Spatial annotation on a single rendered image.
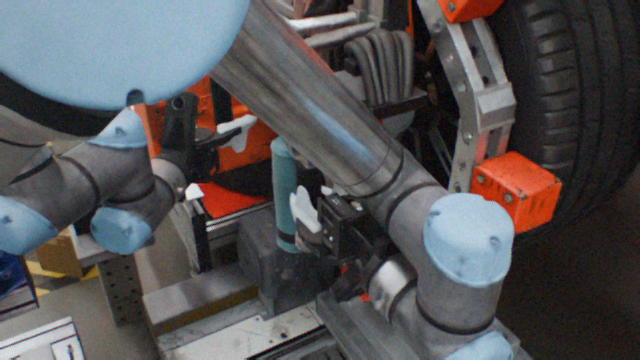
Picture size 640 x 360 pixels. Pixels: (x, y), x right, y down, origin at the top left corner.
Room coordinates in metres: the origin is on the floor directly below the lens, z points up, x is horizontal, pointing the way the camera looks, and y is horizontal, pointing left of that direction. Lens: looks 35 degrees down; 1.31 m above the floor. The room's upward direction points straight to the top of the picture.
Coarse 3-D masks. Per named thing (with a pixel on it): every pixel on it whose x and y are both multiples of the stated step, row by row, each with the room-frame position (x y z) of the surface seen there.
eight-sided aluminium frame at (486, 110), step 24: (312, 0) 1.05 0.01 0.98; (336, 0) 1.09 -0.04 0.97; (432, 0) 0.76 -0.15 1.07; (432, 24) 0.75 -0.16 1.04; (456, 24) 0.73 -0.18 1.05; (480, 24) 0.75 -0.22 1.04; (456, 48) 0.71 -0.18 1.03; (480, 48) 0.73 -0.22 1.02; (456, 72) 0.70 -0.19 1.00; (480, 72) 0.72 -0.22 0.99; (456, 96) 0.69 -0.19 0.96; (480, 96) 0.66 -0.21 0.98; (504, 96) 0.68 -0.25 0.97; (480, 120) 0.65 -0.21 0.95; (504, 120) 0.67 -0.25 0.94; (456, 144) 0.68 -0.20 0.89; (480, 144) 0.65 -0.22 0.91; (504, 144) 0.67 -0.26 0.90; (456, 168) 0.67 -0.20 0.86; (456, 192) 0.67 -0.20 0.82
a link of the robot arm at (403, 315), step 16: (400, 304) 0.40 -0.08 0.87; (416, 304) 0.38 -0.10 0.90; (400, 320) 0.39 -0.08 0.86; (416, 320) 0.37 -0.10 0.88; (416, 336) 0.36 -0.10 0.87; (432, 336) 0.35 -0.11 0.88; (448, 336) 0.34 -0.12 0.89; (464, 336) 0.34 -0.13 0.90; (480, 336) 0.34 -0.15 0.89; (496, 336) 0.35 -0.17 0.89; (416, 352) 0.36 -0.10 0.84; (432, 352) 0.34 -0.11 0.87; (448, 352) 0.34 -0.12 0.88; (464, 352) 0.33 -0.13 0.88; (480, 352) 0.33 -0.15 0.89; (496, 352) 0.33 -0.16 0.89; (512, 352) 0.35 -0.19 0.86
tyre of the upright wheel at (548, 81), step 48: (528, 0) 0.73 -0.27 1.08; (576, 0) 0.75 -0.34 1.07; (624, 0) 0.79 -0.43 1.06; (528, 48) 0.71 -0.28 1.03; (576, 48) 0.71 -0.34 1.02; (624, 48) 0.74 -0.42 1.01; (528, 96) 0.69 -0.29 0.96; (576, 96) 0.68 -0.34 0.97; (624, 96) 0.72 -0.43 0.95; (528, 144) 0.67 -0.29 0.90; (576, 144) 0.66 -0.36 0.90; (624, 144) 0.71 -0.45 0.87; (576, 192) 0.68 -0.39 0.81; (528, 240) 0.68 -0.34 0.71
